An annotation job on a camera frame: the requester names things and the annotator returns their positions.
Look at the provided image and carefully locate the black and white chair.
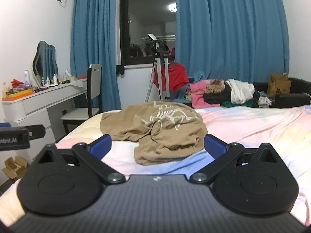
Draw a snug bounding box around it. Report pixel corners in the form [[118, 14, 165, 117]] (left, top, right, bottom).
[[60, 64, 103, 135]]

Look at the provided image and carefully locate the red cloth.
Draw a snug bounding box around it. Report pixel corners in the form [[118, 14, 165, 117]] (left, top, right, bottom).
[[153, 62, 189, 93]]

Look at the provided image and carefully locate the white dressing table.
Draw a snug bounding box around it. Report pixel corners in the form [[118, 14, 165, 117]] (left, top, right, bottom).
[[2, 79, 88, 163]]

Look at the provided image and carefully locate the white paper sheet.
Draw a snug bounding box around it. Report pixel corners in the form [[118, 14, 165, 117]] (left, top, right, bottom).
[[70, 79, 88, 89]]

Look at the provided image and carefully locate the tan printed t-shirt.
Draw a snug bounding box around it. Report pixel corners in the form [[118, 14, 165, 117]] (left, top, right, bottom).
[[100, 101, 207, 166]]

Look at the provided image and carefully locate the tan crumpled garment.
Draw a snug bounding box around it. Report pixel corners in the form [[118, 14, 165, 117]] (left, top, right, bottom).
[[206, 79, 226, 94]]

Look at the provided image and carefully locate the cardboard box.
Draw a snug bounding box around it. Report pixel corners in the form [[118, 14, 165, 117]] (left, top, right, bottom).
[[2, 156, 30, 180]]

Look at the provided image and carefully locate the white garment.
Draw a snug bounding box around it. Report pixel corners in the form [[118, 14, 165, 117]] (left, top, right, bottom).
[[226, 79, 255, 105]]

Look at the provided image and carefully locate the pink garment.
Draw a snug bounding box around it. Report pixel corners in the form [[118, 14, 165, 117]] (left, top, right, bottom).
[[187, 80, 221, 108]]

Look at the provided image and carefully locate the dark window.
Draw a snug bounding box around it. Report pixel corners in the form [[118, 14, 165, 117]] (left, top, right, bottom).
[[120, 0, 176, 66]]

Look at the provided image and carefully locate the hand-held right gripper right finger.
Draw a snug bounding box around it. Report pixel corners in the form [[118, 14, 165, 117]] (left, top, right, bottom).
[[190, 133, 279, 185]]

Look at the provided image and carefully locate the black white patterned cloth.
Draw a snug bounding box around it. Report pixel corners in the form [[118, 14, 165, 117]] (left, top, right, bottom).
[[254, 91, 271, 108]]

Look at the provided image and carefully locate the black garment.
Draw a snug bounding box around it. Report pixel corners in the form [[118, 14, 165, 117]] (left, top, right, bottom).
[[203, 83, 234, 105]]

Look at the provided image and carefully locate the blue curtain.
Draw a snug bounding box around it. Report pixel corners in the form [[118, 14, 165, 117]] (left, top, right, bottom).
[[174, 0, 291, 83], [70, 0, 122, 111]]

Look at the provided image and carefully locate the bed with pastel sheet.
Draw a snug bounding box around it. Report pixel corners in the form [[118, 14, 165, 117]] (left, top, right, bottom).
[[0, 103, 311, 224]]

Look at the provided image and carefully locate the grey hose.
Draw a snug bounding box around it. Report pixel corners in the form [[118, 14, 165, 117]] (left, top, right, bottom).
[[145, 68, 156, 103]]

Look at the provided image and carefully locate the wavy vanity mirror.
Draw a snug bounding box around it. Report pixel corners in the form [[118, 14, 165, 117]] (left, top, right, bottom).
[[32, 41, 59, 84]]

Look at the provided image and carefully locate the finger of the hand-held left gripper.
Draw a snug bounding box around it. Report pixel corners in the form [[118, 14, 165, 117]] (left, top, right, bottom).
[[24, 124, 46, 140]]

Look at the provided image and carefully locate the teal cloth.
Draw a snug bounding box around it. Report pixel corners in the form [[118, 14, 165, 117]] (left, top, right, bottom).
[[170, 85, 195, 103]]

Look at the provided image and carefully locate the brown paper bag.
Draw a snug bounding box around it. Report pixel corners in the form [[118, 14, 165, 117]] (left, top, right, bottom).
[[267, 68, 292, 97]]

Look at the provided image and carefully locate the silver tripod stand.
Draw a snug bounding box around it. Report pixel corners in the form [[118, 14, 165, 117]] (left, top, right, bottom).
[[148, 33, 170, 101]]

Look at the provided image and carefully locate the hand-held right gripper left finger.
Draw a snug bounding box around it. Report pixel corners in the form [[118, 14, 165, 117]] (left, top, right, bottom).
[[36, 134, 126, 185]]

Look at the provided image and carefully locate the green cloth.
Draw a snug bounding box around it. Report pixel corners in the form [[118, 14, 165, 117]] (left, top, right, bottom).
[[220, 101, 253, 108]]

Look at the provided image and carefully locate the black sofa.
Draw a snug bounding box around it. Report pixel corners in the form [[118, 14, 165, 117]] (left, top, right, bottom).
[[253, 77, 311, 109]]

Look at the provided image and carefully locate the orange box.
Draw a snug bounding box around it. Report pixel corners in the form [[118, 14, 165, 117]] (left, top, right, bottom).
[[2, 87, 33, 101]]

